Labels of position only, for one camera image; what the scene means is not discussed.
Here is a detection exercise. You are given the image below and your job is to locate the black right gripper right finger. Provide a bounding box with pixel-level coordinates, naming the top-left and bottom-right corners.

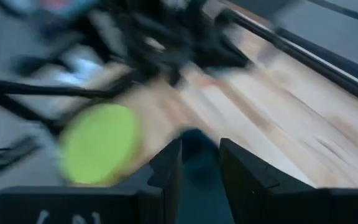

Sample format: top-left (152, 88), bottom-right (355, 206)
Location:
top-left (218, 137), bottom-right (358, 224)

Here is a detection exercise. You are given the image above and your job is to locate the teal bowl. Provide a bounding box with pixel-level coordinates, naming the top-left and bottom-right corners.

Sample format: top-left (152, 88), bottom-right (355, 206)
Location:
top-left (177, 127), bottom-right (236, 224)

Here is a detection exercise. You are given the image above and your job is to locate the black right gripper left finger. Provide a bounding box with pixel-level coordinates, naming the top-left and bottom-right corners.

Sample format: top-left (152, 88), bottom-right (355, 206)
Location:
top-left (0, 138), bottom-right (183, 224)

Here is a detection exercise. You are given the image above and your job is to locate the lime green plate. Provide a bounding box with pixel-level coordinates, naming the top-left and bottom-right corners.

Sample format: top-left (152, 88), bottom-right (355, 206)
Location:
top-left (57, 103), bottom-right (142, 186)

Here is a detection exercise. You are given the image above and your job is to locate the black aluminium table frame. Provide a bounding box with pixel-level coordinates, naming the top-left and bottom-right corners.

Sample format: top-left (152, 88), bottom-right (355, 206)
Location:
top-left (0, 7), bottom-right (358, 138)

